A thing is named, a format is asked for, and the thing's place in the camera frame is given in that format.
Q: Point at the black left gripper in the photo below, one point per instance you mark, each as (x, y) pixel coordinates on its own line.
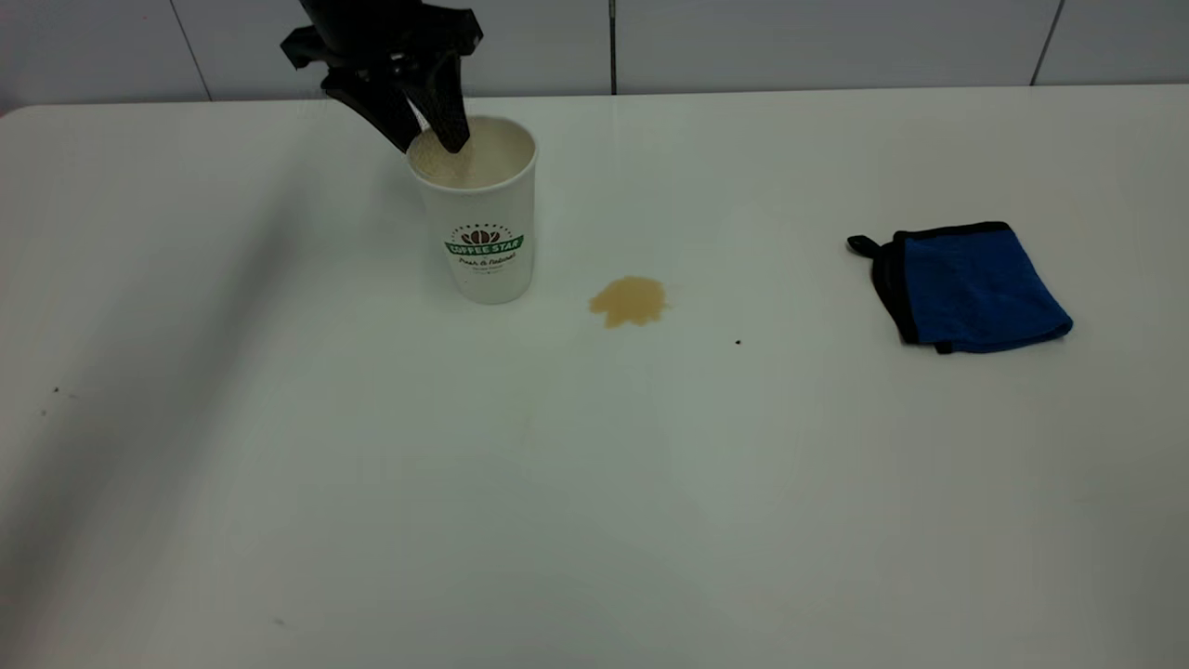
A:
(381, 37)

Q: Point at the white paper coffee cup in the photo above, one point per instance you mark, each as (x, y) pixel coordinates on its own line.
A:
(488, 204)

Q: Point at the blue cloth with black trim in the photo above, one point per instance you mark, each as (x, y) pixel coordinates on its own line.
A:
(975, 288)

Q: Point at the brown spilled coffee puddle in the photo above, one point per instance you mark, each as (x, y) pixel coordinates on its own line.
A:
(632, 301)

